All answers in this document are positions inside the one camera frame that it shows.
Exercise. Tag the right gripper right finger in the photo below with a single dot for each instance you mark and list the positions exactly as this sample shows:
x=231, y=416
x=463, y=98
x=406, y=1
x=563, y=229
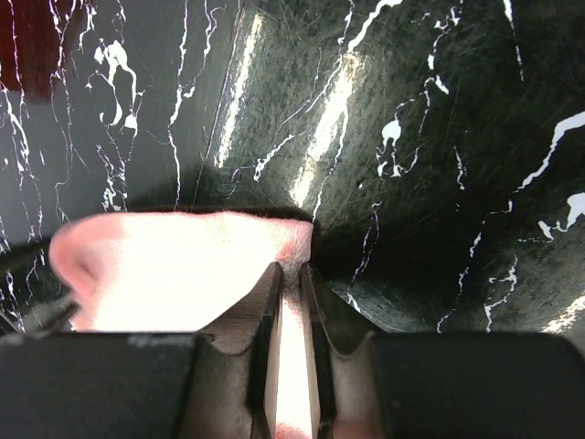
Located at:
x=368, y=383

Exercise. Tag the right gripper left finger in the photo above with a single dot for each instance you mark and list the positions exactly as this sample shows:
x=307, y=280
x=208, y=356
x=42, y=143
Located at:
x=219, y=382

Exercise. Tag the pink cloth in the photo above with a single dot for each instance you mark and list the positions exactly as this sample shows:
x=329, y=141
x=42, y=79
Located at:
x=132, y=272

